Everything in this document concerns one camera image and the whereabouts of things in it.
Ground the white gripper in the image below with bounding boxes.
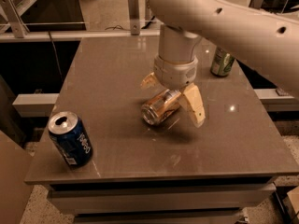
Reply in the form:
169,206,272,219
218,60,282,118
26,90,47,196
140,56,206,128

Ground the orange soda can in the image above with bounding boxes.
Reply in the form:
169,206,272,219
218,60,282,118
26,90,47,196
141,89,180,126

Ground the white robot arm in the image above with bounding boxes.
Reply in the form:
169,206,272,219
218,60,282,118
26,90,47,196
142,0,299,127

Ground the green soda can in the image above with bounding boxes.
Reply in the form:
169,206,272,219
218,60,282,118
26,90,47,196
210,47,235,77

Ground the blue Pepsi can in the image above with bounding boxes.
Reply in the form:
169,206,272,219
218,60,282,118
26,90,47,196
48,111,93,167

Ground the grey table with drawers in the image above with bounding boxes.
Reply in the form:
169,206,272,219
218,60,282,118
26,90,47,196
24,35,299,224

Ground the cardboard box corner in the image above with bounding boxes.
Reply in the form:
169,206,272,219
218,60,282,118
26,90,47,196
283,186,299,224

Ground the brown panel at left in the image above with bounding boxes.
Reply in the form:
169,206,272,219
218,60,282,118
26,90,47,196
0,132,33,224

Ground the middle metal bracket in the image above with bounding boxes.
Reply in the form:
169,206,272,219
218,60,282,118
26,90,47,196
127,0,140,35

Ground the left metal bracket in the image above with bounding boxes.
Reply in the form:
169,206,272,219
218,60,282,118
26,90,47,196
0,0,28,38

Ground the metal rail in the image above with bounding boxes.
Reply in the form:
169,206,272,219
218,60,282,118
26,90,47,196
0,28,162,44

